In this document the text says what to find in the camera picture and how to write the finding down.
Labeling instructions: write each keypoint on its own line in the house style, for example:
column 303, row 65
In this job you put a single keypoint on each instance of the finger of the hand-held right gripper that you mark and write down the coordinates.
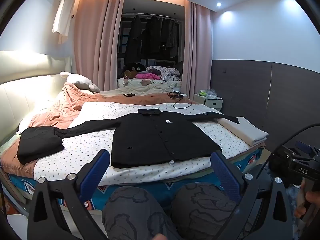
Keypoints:
column 290, row 153
column 303, row 147

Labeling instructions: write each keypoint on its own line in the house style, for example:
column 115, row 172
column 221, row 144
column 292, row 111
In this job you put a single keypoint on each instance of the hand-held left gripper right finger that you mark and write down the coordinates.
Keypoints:
column 225, row 177

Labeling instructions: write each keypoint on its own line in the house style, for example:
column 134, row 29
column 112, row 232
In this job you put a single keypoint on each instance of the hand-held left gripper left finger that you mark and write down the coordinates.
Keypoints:
column 96, row 171

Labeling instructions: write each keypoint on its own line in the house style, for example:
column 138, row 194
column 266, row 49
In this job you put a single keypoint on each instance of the black button jacket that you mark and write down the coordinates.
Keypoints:
column 160, row 140

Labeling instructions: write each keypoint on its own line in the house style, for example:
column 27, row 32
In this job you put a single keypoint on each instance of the row of hanging dark clothes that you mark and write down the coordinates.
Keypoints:
column 162, row 35

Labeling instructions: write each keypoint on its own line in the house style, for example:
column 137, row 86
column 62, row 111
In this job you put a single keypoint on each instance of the person's right hand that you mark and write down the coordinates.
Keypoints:
column 312, row 198

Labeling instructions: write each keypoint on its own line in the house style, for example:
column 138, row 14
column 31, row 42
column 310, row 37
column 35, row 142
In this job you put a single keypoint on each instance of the black fuzzy cloth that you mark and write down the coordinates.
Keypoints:
column 280, row 170

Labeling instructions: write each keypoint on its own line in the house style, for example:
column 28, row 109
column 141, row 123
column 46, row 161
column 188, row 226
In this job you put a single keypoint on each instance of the white dotted bed sheet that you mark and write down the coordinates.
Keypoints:
column 82, row 155

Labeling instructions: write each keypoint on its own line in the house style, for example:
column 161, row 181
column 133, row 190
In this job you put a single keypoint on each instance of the folded beige blanket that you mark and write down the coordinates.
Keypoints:
column 245, row 130

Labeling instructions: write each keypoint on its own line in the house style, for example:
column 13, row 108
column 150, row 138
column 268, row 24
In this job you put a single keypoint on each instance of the grey patterned pants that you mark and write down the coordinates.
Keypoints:
column 135, row 212

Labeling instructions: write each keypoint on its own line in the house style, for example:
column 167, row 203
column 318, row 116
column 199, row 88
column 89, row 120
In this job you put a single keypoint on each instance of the blue printed bed sheet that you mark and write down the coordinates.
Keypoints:
column 155, row 192

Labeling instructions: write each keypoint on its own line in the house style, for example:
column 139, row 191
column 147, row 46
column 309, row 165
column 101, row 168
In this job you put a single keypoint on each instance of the folded black garment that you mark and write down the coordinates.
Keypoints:
column 37, row 145

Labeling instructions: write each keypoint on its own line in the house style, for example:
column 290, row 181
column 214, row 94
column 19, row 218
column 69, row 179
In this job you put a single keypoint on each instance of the white nightstand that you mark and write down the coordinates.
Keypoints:
column 212, row 102

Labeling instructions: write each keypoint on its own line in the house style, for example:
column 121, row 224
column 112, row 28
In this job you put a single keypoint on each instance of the orange quilt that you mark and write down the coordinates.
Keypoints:
column 72, row 97

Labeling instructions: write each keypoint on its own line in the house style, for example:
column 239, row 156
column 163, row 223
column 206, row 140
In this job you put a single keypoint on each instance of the small black item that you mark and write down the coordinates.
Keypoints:
column 128, row 95

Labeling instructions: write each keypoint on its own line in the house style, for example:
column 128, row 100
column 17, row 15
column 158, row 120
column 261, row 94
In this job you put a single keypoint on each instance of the clear plastic bundle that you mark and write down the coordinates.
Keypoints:
column 213, row 93

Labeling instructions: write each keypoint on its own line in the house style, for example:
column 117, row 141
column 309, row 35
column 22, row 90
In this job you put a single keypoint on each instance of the green item on nightstand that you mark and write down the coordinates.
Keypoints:
column 203, row 93

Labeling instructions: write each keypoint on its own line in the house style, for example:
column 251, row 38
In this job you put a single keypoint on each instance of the beige pillow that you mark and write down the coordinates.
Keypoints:
column 80, row 81

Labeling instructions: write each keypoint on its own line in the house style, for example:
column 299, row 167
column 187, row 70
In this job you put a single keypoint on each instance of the black electronic device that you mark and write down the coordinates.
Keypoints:
column 175, row 95

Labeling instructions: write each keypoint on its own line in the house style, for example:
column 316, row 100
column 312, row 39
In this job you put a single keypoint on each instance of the cream bedding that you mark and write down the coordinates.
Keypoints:
column 150, row 85

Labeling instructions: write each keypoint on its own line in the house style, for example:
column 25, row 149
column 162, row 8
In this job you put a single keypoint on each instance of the dark plush toy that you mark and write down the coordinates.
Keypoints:
column 132, row 70

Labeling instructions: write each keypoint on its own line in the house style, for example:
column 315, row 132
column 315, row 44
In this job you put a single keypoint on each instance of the cream padded headboard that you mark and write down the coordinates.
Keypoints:
column 22, row 92

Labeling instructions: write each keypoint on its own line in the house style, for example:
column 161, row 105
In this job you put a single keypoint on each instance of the pink garment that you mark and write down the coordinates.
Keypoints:
column 147, row 76

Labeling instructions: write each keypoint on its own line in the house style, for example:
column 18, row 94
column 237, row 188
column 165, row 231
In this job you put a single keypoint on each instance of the floral cloth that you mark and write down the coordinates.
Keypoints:
column 167, row 72

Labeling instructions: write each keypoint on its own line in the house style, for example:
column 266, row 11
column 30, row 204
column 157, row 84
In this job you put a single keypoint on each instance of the pink curtain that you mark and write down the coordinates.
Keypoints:
column 97, row 42
column 197, row 55

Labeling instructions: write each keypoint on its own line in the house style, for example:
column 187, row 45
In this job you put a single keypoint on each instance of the hanging dark coat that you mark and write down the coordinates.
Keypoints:
column 133, row 40

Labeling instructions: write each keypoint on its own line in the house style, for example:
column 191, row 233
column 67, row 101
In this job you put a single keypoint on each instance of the hanging white garment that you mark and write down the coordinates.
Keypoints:
column 62, row 17

